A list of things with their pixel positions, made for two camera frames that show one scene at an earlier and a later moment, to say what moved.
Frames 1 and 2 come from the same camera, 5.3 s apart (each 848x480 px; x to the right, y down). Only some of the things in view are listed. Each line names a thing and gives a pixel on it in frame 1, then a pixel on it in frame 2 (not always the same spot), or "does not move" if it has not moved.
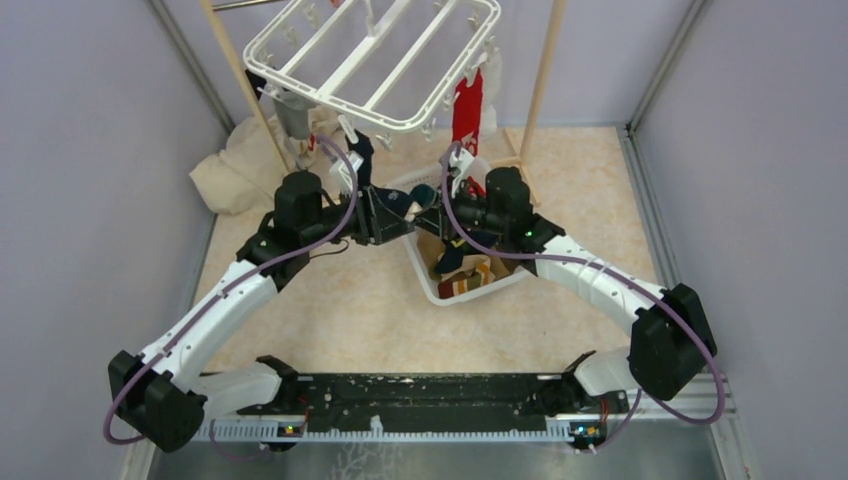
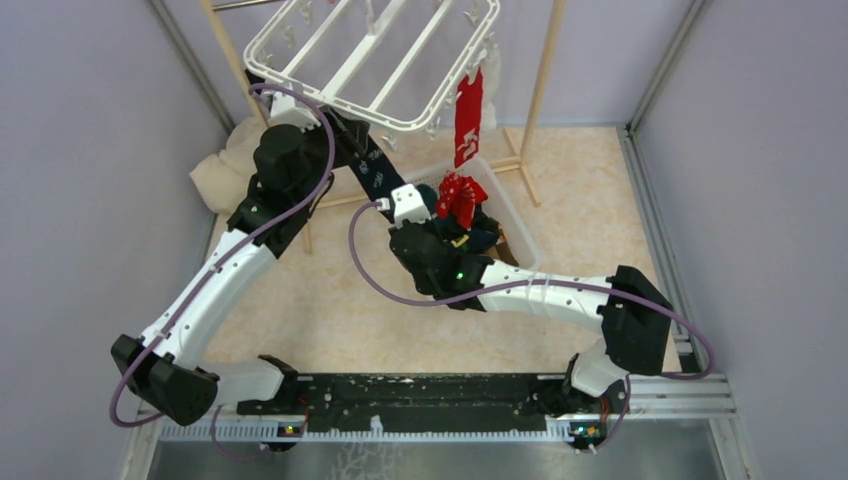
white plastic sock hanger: [386, 64] does not move
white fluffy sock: [491, 75] does not move
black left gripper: [377, 223] to [350, 136]
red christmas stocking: [467, 114] does not move
